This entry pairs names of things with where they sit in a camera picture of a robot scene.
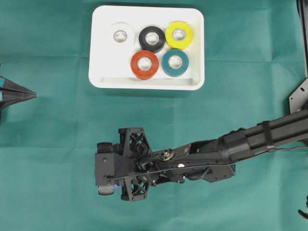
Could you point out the red tape roll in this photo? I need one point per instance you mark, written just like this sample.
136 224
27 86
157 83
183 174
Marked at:
144 64

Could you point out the yellow tape roll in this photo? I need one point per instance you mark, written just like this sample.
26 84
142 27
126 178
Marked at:
179 35

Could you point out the white tape roll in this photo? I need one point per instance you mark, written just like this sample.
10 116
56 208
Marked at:
121 35

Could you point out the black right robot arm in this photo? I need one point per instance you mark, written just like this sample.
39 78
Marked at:
265 137

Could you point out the white plastic tray case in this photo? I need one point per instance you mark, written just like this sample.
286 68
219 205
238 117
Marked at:
109 67

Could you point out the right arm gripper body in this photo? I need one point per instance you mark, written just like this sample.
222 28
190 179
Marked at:
143 168

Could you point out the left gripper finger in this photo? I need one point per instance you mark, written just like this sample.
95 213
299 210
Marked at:
8 100
6 84

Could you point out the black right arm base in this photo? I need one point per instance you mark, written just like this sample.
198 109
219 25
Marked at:
299 97

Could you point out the teal tape roll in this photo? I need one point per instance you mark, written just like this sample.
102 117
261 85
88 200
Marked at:
175 63

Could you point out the black tape roll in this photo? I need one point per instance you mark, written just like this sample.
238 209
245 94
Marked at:
152 39

